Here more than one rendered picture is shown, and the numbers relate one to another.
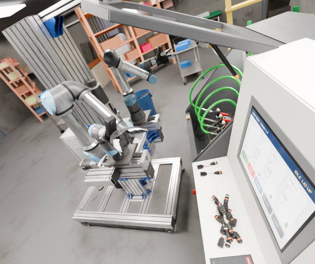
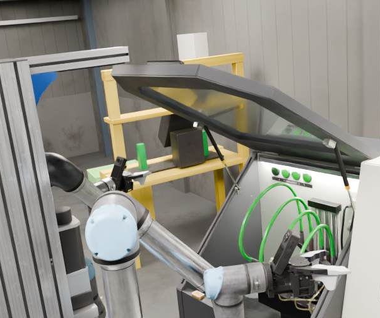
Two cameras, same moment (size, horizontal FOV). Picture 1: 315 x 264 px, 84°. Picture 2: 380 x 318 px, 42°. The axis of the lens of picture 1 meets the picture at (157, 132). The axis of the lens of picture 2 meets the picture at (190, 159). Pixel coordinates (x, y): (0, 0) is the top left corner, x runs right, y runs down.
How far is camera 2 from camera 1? 1.29 m
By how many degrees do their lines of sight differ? 54
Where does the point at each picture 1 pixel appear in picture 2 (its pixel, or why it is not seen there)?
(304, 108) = not seen: outside the picture
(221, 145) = (336, 299)
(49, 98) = (130, 217)
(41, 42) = (27, 111)
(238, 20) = (56, 144)
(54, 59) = (36, 151)
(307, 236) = not seen: outside the picture
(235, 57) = (252, 181)
